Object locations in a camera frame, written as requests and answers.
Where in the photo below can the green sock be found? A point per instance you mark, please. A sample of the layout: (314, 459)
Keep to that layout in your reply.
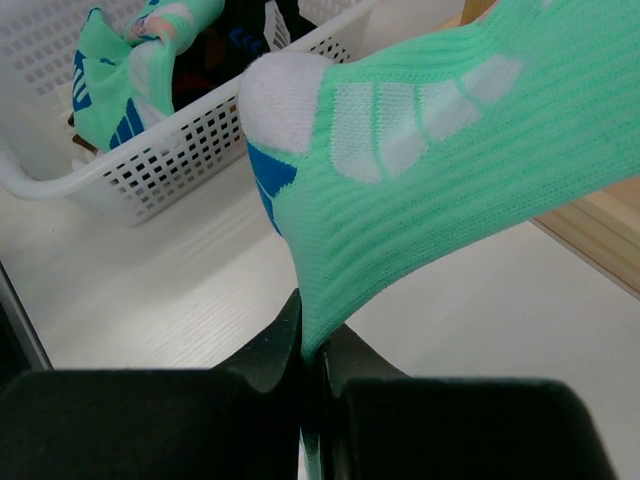
(372, 169)
(122, 80)

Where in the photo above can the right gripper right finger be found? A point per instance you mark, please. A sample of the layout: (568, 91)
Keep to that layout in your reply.
(376, 422)

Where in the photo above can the socks pile in basket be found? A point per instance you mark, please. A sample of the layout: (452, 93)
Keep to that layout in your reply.
(245, 31)

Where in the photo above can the white plastic basket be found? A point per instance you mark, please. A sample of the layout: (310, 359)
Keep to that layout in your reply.
(151, 171)

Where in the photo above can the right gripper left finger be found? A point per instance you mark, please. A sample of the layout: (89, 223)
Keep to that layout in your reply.
(237, 420)

